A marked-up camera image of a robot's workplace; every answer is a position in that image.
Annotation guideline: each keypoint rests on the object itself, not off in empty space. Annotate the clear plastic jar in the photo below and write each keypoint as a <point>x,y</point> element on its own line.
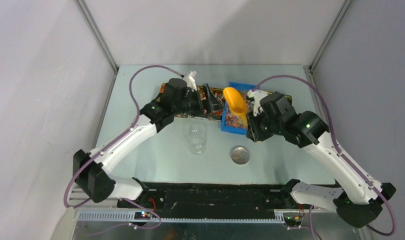
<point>197,138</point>

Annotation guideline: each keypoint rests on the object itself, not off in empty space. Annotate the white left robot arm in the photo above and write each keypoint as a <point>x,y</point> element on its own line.
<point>93,169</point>

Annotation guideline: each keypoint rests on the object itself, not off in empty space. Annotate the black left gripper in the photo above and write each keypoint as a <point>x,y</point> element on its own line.
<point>199,110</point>

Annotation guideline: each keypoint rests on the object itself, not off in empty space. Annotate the tin of lollipops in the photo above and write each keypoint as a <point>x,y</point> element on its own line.
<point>213,105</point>

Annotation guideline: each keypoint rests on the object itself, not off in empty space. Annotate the orange plastic scoop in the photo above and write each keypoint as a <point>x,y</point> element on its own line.
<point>236,103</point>

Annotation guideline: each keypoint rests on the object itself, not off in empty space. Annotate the blue bin of candies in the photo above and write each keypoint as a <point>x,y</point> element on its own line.
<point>230,122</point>

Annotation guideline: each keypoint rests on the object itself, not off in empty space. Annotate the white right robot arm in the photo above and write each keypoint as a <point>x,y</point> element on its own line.
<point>357,200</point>

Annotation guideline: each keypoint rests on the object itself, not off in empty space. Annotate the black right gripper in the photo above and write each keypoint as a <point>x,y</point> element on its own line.
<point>253,131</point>

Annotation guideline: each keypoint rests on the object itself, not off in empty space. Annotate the silver metal jar lid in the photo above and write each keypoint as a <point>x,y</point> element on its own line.
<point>240,155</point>

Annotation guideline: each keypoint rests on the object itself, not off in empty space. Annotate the tin of colourful cube candies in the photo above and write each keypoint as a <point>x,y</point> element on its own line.
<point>287,96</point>

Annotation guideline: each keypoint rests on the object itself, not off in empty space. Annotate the tin of gummy candies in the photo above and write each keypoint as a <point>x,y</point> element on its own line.
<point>162,90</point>

